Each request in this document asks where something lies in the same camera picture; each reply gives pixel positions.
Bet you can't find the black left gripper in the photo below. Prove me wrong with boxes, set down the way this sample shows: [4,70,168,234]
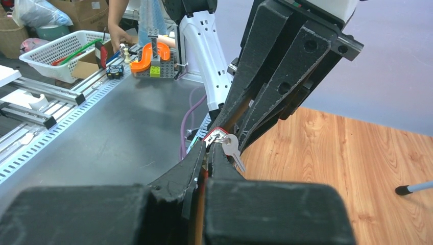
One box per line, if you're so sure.
[210,1,363,151]

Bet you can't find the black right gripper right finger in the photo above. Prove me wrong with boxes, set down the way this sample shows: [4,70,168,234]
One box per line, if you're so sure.
[203,144,357,244]

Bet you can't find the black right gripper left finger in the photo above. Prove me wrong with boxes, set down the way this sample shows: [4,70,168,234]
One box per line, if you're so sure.
[1,142,206,244]

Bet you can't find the silver keys of lock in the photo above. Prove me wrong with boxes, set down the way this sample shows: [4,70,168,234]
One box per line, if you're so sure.
[206,132,246,172]

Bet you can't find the red cable lock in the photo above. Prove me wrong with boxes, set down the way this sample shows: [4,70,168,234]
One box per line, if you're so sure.
[202,127,229,179]

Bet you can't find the person's forearm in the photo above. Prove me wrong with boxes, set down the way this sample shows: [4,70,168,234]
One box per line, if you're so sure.
[108,0,133,53]

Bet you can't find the orange grey brick toy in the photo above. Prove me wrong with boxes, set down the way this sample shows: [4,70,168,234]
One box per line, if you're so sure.
[129,28,178,79]

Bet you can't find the white plastic basket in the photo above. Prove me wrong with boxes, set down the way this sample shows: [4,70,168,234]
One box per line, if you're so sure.
[19,30,110,83]

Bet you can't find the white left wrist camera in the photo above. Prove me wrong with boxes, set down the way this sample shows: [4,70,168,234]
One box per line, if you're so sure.
[306,0,359,25]

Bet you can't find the grey camera tripod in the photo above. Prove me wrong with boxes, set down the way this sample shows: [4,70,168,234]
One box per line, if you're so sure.
[395,181,433,196]

